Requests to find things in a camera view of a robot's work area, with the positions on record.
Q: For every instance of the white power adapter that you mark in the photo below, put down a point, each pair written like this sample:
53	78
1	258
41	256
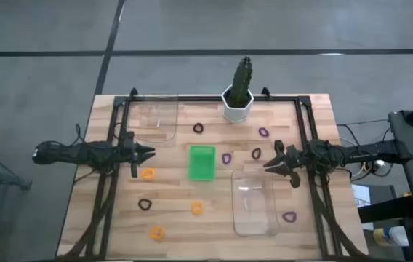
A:
381	167

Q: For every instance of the black metal rig frame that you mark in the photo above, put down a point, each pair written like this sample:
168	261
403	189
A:
206	98

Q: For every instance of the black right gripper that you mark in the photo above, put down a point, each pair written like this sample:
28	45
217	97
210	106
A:
295	158

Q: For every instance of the white paper sheet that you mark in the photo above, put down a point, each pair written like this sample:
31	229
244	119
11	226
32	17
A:
361	194

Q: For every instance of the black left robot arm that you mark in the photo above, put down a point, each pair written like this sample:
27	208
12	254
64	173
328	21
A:
83	153

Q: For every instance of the green plastic basket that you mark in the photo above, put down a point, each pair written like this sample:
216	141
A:
201	163

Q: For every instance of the clear plastic container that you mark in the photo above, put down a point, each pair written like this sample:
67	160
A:
253	203
155	116

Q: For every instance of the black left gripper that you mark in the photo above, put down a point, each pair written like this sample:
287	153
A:
129	153

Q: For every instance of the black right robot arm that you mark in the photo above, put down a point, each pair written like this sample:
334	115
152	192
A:
366	149

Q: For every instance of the black shelf bar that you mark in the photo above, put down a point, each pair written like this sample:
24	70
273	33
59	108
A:
384	209

